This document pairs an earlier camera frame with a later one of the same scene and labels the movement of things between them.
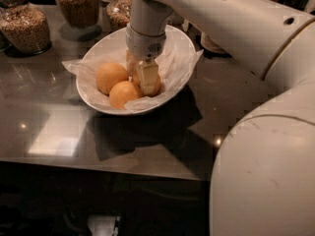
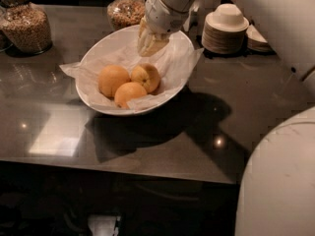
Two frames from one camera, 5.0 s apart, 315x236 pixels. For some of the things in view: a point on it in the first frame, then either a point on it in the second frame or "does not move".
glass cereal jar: [118, 10] does not move
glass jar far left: [8, 27] does not move
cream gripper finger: [149, 76] -> [150, 43]
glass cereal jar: [24, 27] does not move
